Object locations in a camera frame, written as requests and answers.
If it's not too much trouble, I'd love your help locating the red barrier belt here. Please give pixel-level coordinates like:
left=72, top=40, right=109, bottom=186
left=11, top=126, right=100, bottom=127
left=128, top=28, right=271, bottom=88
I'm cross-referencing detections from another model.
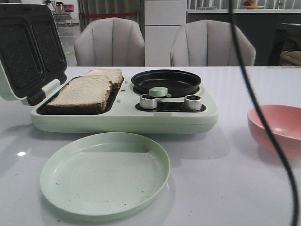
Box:
left=82, top=12, right=138, bottom=18

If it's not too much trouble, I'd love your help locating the right grey armchair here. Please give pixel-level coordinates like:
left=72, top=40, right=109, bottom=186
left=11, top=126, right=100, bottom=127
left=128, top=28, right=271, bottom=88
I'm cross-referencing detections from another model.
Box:
left=170, top=19, right=257, bottom=67

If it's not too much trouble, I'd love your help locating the left grey armchair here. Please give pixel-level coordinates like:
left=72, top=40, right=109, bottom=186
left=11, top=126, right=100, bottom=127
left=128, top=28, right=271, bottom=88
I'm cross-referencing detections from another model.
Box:
left=74, top=17, right=145, bottom=66

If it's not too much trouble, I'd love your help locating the green breakfast maker base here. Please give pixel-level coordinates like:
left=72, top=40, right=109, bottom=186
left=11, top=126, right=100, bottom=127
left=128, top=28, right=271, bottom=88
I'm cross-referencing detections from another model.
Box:
left=31, top=76, right=218, bottom=134

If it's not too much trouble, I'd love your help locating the pink bowl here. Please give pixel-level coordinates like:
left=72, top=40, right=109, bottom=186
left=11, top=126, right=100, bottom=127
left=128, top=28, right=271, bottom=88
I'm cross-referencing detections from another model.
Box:
left=247, top=105, right=301, bottom=159

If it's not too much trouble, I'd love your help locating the black round frying pan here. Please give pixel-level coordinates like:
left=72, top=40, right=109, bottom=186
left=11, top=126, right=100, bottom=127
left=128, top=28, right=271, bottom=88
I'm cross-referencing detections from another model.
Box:
left=131, top=69, right=201, bottom=98

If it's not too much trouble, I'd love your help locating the black cable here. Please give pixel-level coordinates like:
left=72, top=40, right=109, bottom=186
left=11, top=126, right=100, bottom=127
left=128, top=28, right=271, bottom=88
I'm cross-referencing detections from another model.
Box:
left=228, top=0, right=301, bottom=226

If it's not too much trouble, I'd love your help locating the silver control knob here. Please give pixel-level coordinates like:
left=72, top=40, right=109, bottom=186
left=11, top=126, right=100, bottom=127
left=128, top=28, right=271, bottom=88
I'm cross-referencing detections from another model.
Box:
left=139, top=94, right=158, bottom=110
left=184, top=95, right=202, bottom=111

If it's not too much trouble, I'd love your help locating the green breakfast maker lid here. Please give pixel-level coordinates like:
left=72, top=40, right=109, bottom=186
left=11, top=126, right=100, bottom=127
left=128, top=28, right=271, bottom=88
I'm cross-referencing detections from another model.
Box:
left=0, top=3, right=67, bottom=105

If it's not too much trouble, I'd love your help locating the right silver control knob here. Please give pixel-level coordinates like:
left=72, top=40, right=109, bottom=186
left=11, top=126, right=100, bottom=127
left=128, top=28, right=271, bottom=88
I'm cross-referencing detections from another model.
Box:
left=184, top=95, right=202, bottom=111

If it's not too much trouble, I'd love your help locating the white cabinet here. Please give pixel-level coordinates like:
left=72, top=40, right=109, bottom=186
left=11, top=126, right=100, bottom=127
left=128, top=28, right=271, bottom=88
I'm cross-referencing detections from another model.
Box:
left=144, top=0, right=187, bottom=66

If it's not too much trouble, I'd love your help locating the bread slice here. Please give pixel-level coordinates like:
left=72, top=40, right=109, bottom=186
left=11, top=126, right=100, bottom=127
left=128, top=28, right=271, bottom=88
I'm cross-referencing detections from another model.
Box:
left=46, top=75, right=112, bottom=114
left=84, top=69, right=124, bottom=89

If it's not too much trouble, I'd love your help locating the light green round plate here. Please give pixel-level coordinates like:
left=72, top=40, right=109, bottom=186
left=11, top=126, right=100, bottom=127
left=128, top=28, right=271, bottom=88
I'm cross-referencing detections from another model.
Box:
left=40, top=132, right=170, bottom=220

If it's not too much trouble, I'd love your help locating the grey armchair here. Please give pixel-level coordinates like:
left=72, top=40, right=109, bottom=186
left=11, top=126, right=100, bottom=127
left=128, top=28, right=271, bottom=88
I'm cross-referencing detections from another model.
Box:
left=74, top=17, right=145, bottom=66
left=170, top=19, right=257, bottom=67

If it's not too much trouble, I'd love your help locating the left silver control knob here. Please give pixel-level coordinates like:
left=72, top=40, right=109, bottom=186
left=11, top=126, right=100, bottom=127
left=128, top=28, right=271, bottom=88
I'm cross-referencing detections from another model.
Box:
left=139, top=94, right=158, bottom=110

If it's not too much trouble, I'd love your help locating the fruit bowl on counter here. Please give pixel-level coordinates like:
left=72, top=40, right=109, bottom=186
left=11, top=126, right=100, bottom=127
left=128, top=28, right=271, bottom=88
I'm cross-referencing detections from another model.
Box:
left=243, top=0, right=264, bottom=9

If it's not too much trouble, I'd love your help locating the dark grey counter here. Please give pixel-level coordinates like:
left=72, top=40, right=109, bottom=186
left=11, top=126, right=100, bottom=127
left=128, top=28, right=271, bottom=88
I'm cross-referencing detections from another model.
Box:
left=187, top=8, right=301, bottom=66

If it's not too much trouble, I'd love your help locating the beige cushion at right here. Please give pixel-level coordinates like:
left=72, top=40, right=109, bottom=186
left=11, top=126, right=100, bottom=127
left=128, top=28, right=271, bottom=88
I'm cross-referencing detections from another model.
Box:
left=280, top=50, right=301, bottom=66

